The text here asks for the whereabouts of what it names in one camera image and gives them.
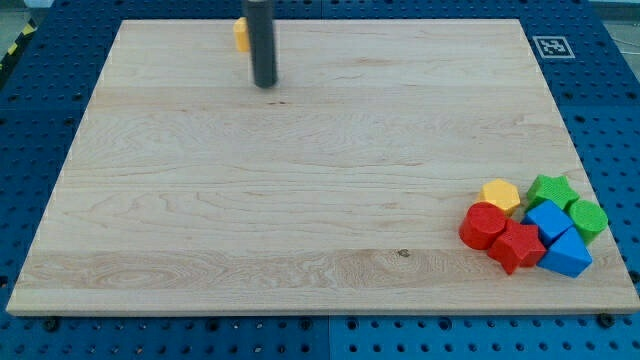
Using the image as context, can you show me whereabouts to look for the green cylinder block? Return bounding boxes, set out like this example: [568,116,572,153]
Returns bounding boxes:
[568,200,609,246]

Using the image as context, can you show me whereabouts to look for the red star block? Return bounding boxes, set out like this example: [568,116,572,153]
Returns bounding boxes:
[487,219,547,275]

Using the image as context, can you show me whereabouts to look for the yellow hexagon block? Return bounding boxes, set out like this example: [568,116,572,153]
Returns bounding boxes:
[476,178,521,217]

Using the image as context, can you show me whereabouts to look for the white fiducial marker tag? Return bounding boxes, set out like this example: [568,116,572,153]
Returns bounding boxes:
[533,36,575,59]

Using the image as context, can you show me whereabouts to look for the green star block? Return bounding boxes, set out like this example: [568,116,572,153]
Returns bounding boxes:
[526,174,580,211]

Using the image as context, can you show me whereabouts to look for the light wooden board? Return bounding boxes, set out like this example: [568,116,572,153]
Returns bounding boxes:
[7,19,639,317]

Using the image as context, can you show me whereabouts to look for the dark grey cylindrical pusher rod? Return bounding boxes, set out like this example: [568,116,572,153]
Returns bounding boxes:
[243,0,278,89]

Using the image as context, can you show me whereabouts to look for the yellow heart block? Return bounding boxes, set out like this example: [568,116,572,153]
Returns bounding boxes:
[232,17,250,52]

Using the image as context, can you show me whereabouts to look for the red cylinder block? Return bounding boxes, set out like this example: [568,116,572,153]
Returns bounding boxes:
[458,202,507,250]

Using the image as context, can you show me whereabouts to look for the blue triangular block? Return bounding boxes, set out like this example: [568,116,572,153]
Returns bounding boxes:
[537,227,593,278]

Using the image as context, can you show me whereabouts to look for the blue cube block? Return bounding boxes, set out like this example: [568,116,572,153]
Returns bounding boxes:
[521,200,573,247]

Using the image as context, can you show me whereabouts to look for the yellow black hazard tape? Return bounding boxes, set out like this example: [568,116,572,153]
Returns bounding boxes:
[1,18,38,72]

